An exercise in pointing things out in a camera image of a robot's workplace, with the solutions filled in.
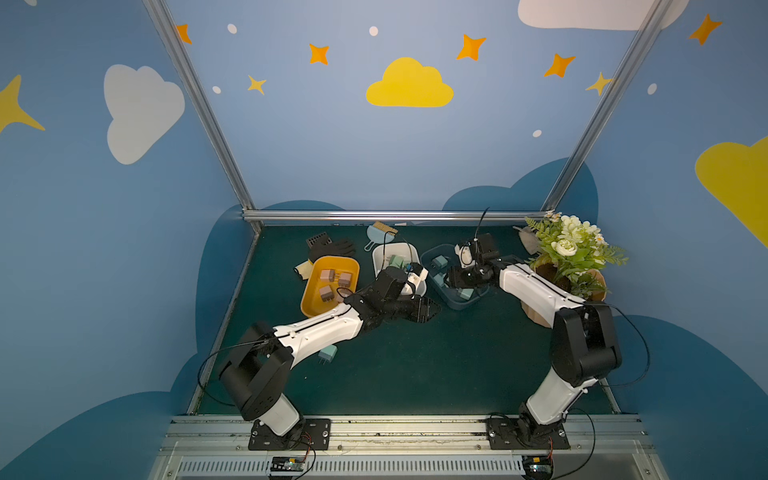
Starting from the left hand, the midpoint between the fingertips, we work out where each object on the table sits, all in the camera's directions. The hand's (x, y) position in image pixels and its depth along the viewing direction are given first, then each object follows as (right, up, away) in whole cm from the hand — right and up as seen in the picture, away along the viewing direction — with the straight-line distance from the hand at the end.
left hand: (437, 303), depth 80 cm
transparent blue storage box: (+7, 0, +15) cm, 17 cm away
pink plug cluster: (-34, 0, +19) cm, 39 cm away
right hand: (+9, +7, +15) cm, 18 cm away
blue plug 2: (+13, 0, +18) cm, 22 cm away
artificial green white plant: (+35, +14, -5) cm, 38 cm away
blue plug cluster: (-31, -16, +6) cm, 36 cm away
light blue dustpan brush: (-18, +22, +42) cm, 50 cm away
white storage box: (-10, +14, +34) cm, 38 cm away
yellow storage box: (-35, +6, +24) cm, 43 cm away
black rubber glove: (-39, +17, +34) cm, 54 cm away
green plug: (-10, +11, +32) cm, 35 cm away
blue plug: (+6, +11, +28) cm, 30 cm away
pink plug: (-29, +5, +24) cm, 38 cm away
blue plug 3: (+5, +5, +22) cm, 23 cm away
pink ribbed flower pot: (+44, +5, +4) cm, 44 cm away
